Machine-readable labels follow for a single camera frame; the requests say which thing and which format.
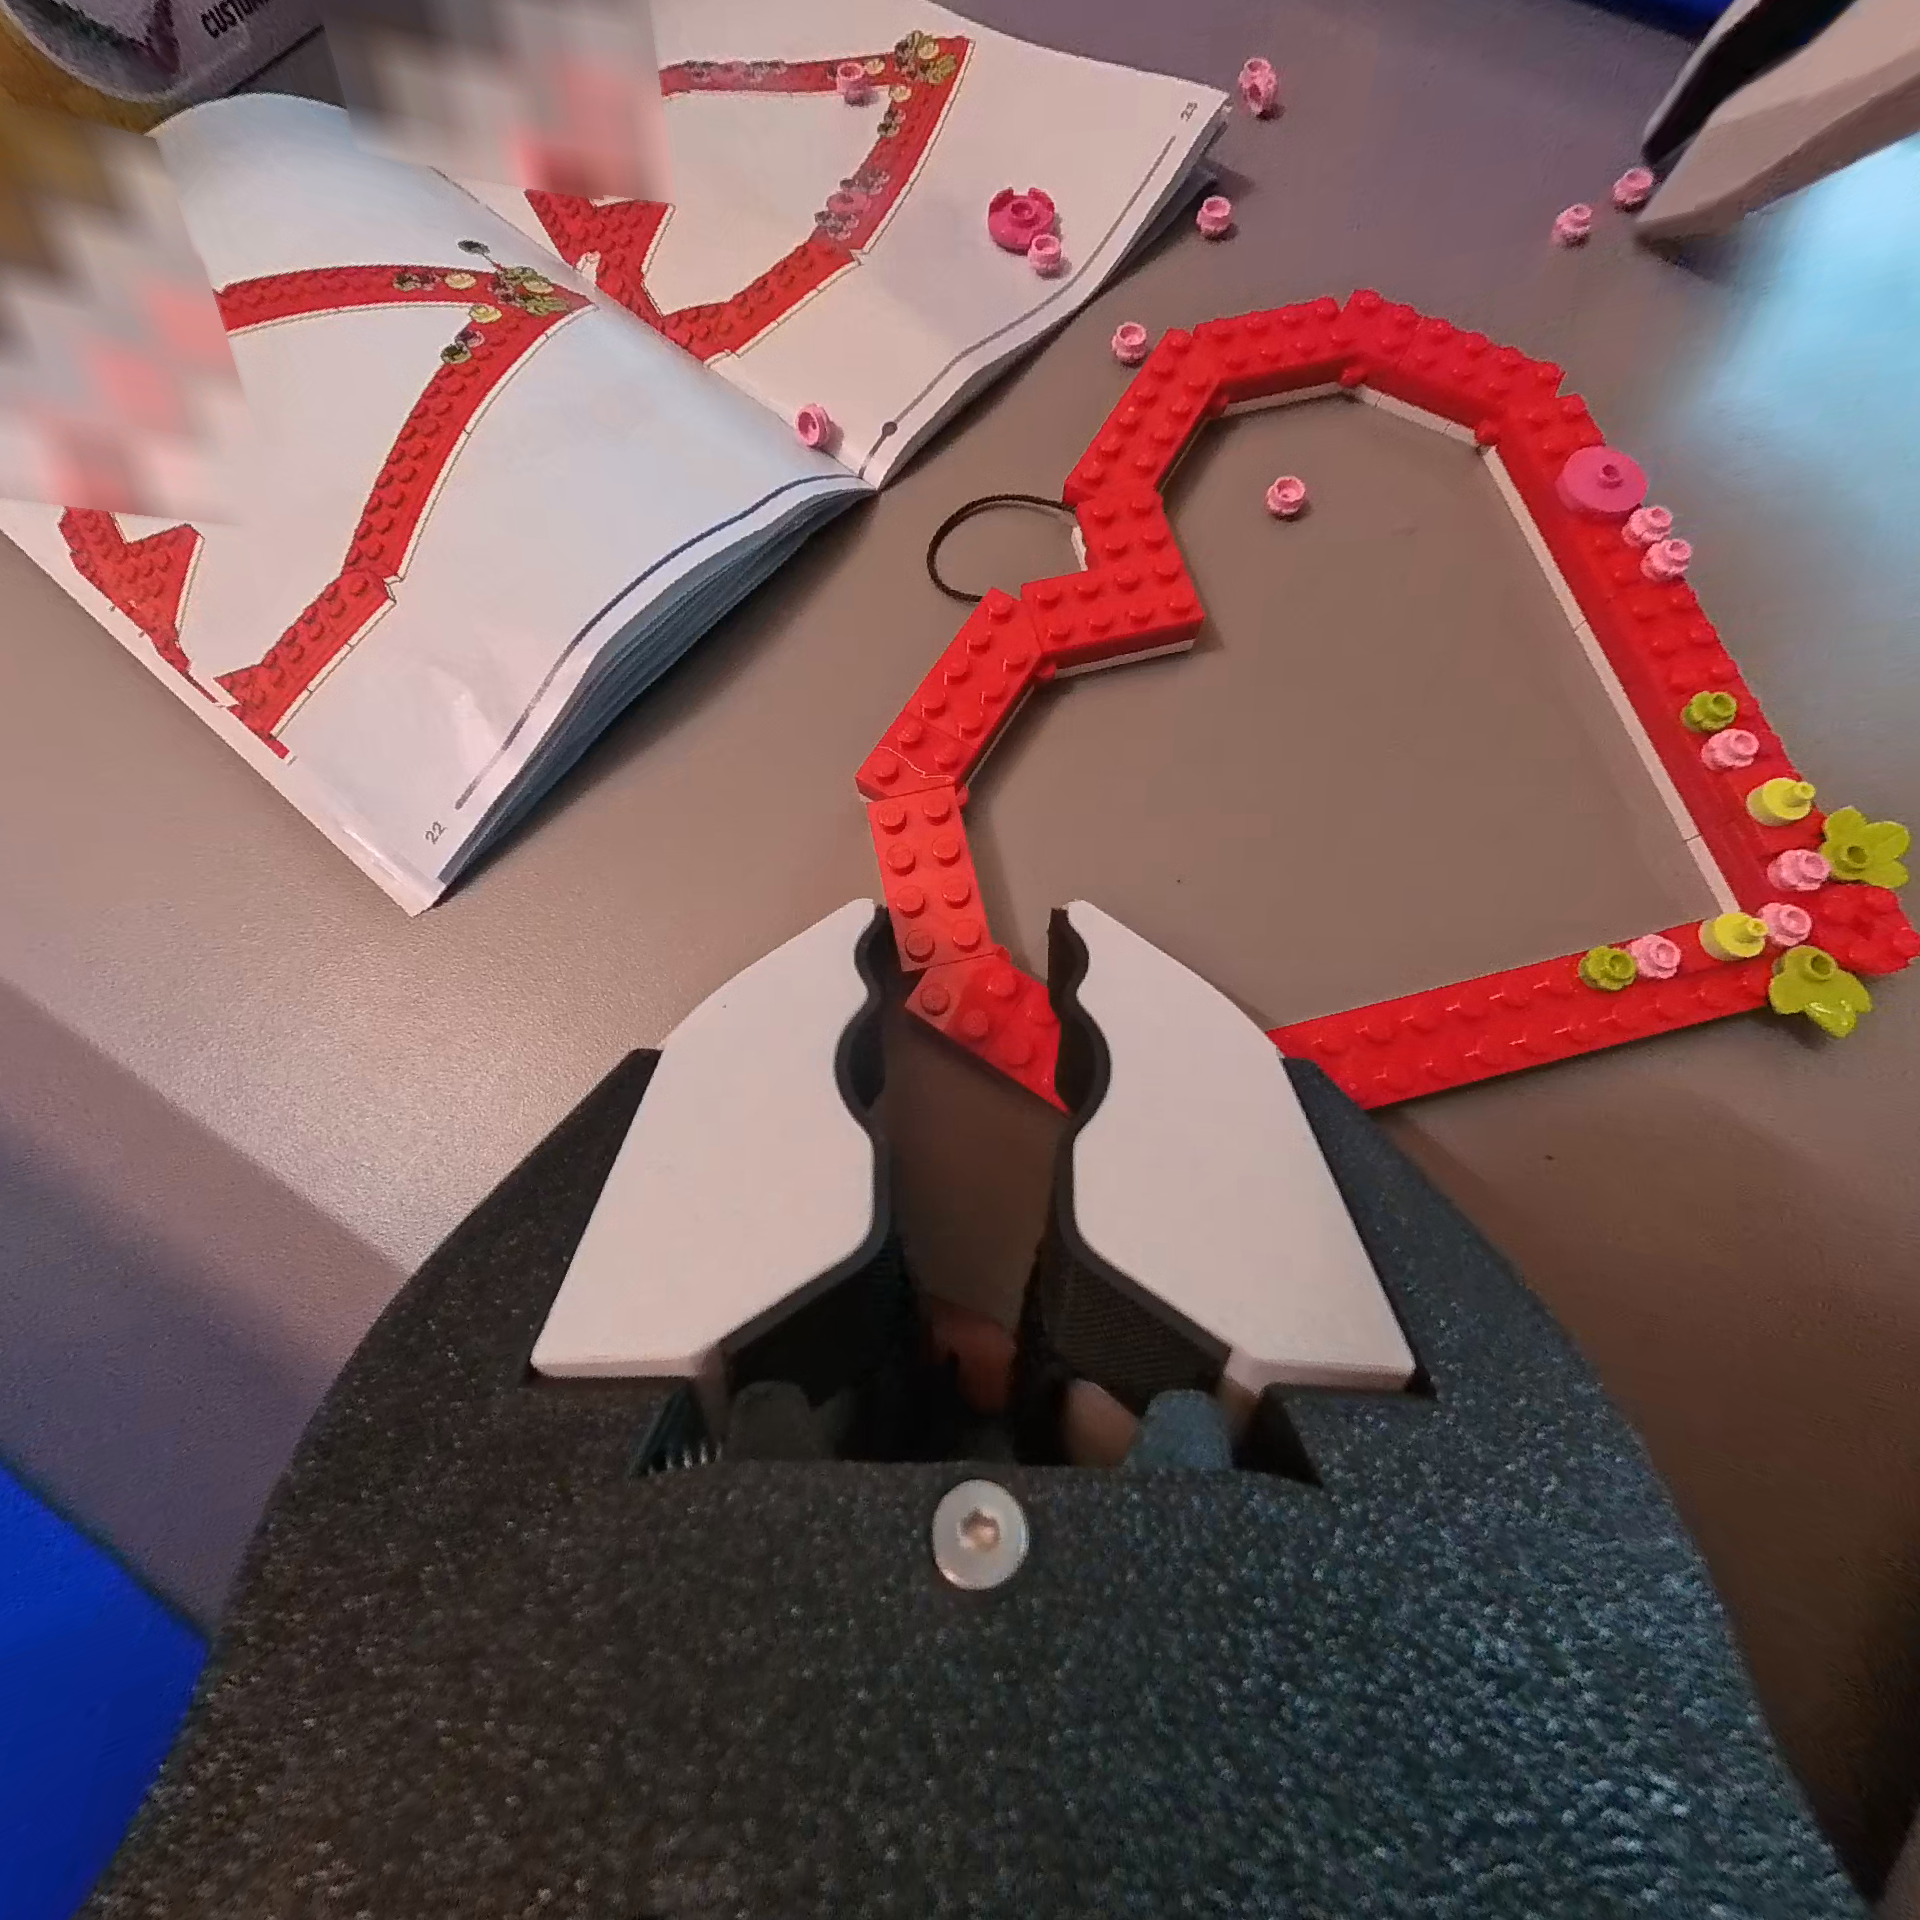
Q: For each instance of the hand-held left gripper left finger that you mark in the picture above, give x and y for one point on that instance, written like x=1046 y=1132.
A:
x=735 y=1169

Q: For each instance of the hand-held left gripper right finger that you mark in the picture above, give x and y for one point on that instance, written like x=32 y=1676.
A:
x=1214 y=1185

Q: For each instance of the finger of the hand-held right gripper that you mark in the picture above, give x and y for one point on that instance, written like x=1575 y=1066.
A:
x=1749 y=55
x=1802 y=134

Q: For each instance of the magenta round plate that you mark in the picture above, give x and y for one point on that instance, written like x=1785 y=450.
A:
x=1017 y=216
x=1603 y=483

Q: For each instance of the red brick heart frame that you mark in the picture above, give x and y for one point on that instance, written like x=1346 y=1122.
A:
x=1139 y=463

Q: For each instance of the grey desk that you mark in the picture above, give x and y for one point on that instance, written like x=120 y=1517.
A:
x=1346 y=721

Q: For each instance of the lime green round stud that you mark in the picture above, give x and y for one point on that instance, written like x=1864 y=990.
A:
x=1710 y=708
x=1610 y=965

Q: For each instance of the yellow-green cone stud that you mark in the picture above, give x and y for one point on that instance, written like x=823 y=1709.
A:
x=1778 y=800
x=1736 y=937

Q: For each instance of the instruction booklet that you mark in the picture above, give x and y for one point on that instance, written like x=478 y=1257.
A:
x=631 y=495

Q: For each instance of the blue plastic bin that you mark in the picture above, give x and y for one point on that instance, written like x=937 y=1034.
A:
x=71 y=1692

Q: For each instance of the white product box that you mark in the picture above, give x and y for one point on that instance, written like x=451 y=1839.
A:
x=228 y=20

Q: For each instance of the yellow carton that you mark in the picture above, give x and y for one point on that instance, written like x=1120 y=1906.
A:
x=45 y=87

